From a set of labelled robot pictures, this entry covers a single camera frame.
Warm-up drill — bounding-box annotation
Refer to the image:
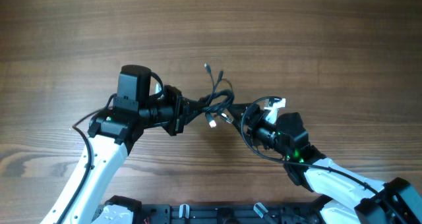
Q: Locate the black USB cable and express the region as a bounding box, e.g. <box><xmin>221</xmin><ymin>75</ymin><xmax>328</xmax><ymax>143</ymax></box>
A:
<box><xmin>196</xmin><ymin>63</ymin><xmax>235</xmax><ymax>128</ymax></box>

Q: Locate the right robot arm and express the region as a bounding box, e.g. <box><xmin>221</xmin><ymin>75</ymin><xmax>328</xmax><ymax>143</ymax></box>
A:
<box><xmin>228</xmin><ymin>103</ymin><xmax>421</xmax><ymax>223</ymax></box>

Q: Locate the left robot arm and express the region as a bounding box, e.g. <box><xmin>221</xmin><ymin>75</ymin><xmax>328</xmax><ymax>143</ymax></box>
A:
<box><xmin>43</xmin><ymin>65</ymin><xmax>206</xmax><ymax>223</ymax></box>

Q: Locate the right camera black cable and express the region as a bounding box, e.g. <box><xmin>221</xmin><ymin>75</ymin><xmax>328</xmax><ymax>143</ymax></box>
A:
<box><xmin>239</xmin><ymin>96</ymin><xmax>409</xmax><ymax>224</ymax></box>

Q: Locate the camera black cable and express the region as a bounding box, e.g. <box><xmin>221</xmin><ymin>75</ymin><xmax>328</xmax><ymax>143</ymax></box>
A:
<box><xmin>55</xmin><ymin>94</ymin><xmax>118</xmax><ymax>224</ymax></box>
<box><xmin>239</xmin><ymin>96</ymin><xmax>409</xmax><ymax>224</ymax></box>

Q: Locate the left camera black cable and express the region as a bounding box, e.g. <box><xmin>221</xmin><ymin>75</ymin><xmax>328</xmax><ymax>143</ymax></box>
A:
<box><xmin>55</xmin><ymin>94</ymin><xmax>118</xmax><ymax>224</ymax></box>

